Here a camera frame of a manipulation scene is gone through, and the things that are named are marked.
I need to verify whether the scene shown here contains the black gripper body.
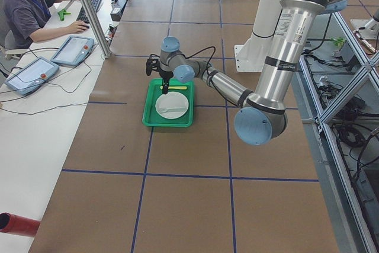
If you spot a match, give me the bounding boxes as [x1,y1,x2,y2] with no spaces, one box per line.
[159,69,174,86]

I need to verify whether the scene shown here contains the yellow plastic spoon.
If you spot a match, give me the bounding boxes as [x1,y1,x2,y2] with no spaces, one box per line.
[160,86,188,90]

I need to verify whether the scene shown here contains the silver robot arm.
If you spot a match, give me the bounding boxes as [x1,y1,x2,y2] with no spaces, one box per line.
[154,0,347,145]

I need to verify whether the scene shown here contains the white round plate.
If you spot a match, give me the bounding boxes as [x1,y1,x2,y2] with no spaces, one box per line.
[155,92,189,120]

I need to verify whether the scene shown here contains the pale green plastic fork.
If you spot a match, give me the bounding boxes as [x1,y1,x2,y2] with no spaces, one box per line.
[158,107,187,114]

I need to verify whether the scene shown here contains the green plastic tray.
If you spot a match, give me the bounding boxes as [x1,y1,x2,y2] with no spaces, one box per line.
[142,78,194,127]

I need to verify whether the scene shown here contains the far blue teach pendant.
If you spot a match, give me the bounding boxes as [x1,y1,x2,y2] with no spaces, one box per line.
[50,36,95,67]

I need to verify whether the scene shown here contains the blue teach pendant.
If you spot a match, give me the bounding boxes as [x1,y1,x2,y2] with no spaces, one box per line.
[50,36,95,67]
[5,57,59,95]

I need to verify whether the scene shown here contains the black keyboard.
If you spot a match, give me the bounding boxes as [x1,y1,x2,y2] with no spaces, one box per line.
[75,0,104,24]

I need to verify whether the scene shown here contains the green clamp tool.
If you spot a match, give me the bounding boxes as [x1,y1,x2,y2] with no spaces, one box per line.
[57,0,76,21]

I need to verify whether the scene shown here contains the near blue teach pendant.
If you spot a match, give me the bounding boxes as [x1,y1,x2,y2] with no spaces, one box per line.
[5,57,59,95]

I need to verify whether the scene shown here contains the seated man dark shirt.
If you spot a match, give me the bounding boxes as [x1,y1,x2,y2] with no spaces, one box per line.
[4,0,87,49]

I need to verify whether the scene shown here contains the red cylinder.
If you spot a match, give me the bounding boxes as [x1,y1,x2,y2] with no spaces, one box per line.
[1,213,40,237]

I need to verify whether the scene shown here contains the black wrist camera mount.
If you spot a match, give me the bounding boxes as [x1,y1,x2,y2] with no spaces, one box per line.
[146,59,160,76]

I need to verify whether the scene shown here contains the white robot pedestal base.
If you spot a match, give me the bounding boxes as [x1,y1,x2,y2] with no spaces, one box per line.
[233,0,281,73]

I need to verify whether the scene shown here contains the aluminium frame post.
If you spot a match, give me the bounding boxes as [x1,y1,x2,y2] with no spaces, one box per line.
[81,0,111,59]

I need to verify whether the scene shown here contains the aluminium frame rail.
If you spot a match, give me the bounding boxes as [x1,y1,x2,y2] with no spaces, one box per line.
[297,13,378,252]

